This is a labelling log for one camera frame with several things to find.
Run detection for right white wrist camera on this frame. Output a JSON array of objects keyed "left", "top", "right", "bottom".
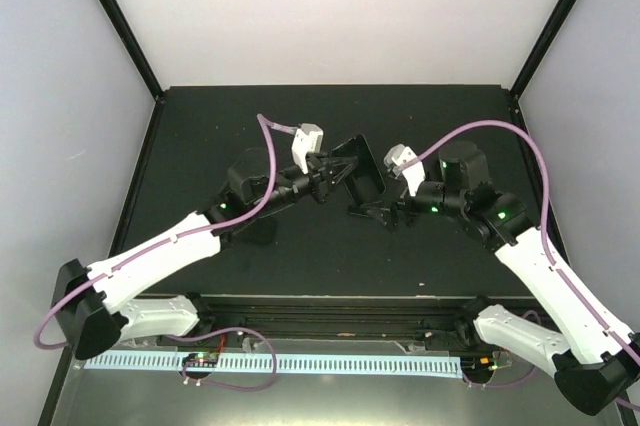
[{"left": 383, "top": 144, "right": 426, "bottom": 197}]

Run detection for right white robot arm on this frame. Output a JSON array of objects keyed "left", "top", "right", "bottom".
[{"left": 355, "top": 141, "right": 639, "bottom": 416}]

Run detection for black frame post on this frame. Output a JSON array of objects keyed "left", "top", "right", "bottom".
[
  {"left": 510, "top": 0, "right": 578, "bottom": 100},
  {"left": 98, "top": 0, "right": 164, "bottom": 100}
]

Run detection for small green circuit board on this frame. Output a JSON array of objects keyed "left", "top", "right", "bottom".
[{"left": 182, "top": 352, "right": 219, "bottom": 368}]

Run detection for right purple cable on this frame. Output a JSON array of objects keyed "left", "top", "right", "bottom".
[{"left": 397, "top": 119, "right": 640, "bottom": 412}]

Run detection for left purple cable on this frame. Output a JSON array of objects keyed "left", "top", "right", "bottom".
[{"left": 32, "top": 113, "right": 301, "bottom": 392}]

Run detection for purple cable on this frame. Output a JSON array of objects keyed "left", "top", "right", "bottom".
[
  {"left": 397, "top": 119, "right": 640, "bottom": 412},
  {"left": 32, "top": 113, "right": 301, "bottom": 392}
]

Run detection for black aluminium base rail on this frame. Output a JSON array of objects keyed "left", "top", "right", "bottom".
[{"left": 94, "top": 295, "right": 596, "bottom": 347}]

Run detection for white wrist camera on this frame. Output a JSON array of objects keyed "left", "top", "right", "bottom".
[
  {"left": 383, "top": 144, "right": 426, "bottom": 197},
  {"left": 291, "top": 123, "right": 324, "bottom": 174}
]

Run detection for right black frame post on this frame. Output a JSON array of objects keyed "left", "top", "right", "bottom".
[{"left": 510, "top": 0, "right": 578, "bottom": 100}]

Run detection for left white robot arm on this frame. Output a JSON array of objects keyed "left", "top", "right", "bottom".
[{"left": 51, "top": 148, "right": 360, "bottom": 360}]

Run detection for right small circuit board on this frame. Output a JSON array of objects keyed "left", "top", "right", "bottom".
[{"left": 472, "top": 354, "right": 513, "bottom": 371}]

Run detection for left black frame post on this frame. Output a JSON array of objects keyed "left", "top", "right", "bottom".
[{"left": 98, "top": 0, "right": 164, "bottom": 100}]

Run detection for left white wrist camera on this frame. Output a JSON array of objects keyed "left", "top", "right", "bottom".
[{"left": 291, "top": 123, "right": 324, "bottom": 174}]

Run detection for white slotted cable duct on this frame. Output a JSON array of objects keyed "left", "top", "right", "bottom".
[{"left": 84, "top": 350, "right": 463, "bottom": 379}]

